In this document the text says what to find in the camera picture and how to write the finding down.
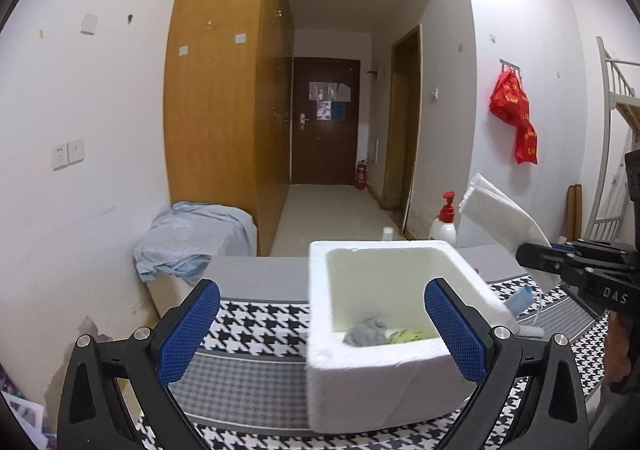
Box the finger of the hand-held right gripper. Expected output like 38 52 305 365
550 238 639 262
515 242 602 283

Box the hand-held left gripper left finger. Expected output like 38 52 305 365
56 278 222 450

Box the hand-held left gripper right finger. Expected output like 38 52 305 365
424 277 591 450

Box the green cloth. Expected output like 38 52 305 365
387 328 436 345

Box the white foam sheet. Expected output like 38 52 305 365
458 173 551 263

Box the white foam box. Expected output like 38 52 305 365
306 240 516 433

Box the grey cloth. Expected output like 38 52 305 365
342 315 393 347

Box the person's right hand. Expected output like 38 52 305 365
602 310 640 393

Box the blue face mask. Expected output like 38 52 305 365
502 286 543 318

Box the houndstooth printed blanket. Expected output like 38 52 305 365
120 255 640 450

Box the light blue cloth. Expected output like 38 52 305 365
132 201 258 283

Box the white red pump bottle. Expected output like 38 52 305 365
428 191 458 247

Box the red hanging bag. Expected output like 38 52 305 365
489 70 540 165

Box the printed paper sheet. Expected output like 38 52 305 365
0 380 56 450

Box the dark brown door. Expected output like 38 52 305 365
290 57 362 187

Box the wooden wardrobe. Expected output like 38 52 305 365
164 0 296 255

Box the white cable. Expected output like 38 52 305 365
512 290 547 338

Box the white metal bed frame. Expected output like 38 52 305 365
582 36 640 243

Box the wooden side door frame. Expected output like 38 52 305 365
384 24 423 235

